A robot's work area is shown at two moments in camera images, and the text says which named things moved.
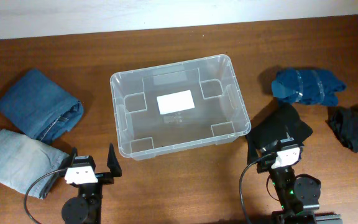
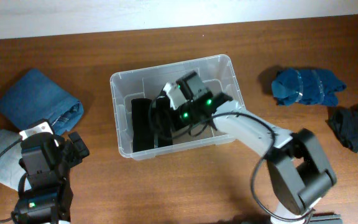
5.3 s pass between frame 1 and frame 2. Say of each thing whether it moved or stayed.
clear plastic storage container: stayed
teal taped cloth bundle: stayed
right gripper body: moved
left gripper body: moved
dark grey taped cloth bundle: stayed
